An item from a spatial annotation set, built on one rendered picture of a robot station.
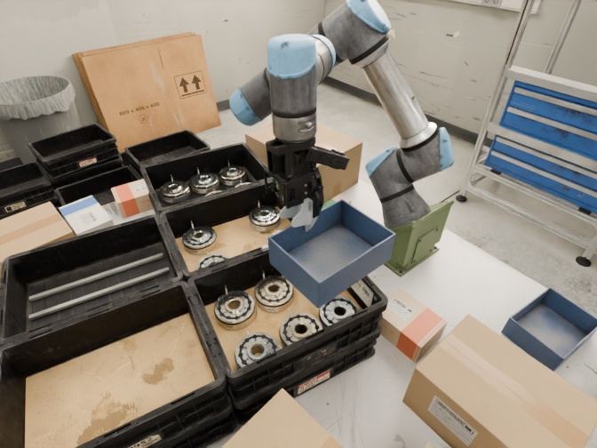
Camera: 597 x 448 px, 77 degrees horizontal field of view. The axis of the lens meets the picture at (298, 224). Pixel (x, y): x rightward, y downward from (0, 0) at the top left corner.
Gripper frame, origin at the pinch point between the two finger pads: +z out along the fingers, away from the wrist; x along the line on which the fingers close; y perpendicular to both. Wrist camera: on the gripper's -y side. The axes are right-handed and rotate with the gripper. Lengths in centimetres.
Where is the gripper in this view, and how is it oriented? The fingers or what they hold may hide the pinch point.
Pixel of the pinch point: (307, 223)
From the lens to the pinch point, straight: 77.5
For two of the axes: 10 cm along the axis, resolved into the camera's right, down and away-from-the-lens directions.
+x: 6.1, 4.5, -6.5
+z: 0.4, 8.0, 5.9
